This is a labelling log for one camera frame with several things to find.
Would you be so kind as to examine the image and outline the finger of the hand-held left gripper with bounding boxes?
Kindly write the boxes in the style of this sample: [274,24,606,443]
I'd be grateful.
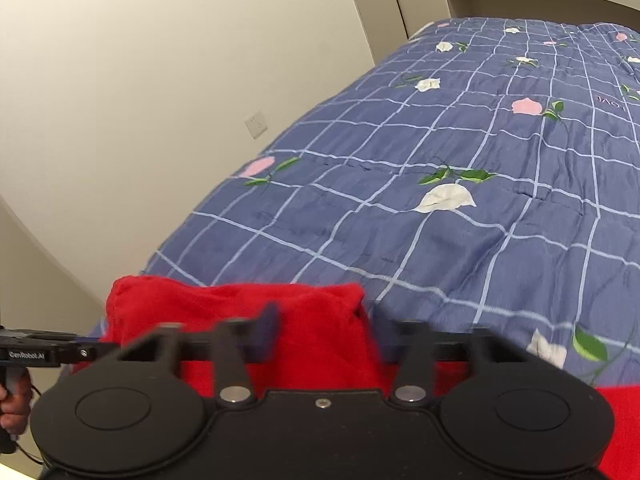
[75,339,122,365]

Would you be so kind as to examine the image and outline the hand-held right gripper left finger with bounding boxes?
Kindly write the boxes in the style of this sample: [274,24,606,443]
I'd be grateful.
[118,302,281,406]

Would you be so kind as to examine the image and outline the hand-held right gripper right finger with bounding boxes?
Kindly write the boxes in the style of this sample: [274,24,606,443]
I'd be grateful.
[372,307,531,408]

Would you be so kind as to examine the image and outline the red pants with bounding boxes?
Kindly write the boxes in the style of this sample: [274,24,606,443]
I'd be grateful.
[72,275,640,480]

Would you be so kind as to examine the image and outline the person's left hand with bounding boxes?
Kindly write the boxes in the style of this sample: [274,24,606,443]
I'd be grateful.
[0,382,32,436]

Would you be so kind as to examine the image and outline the blue checked floral blanket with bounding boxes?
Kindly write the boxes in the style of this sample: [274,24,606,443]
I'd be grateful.
[90,16,640,401]

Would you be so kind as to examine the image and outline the white wall socket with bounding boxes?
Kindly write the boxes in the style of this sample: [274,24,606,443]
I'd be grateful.
[245,109,271,140]

